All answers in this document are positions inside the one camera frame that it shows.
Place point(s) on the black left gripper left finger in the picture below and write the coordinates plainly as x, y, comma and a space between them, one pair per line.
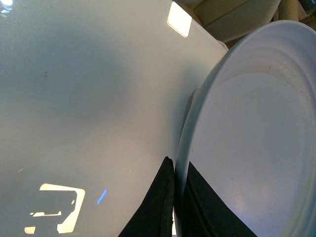
153, 218

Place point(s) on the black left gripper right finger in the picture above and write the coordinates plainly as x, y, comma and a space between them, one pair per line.
204, 214

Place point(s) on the light blue round plate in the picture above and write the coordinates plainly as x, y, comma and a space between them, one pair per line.
250, 131

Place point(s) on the beige armchair right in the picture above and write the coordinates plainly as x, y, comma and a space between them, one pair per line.
230, 20

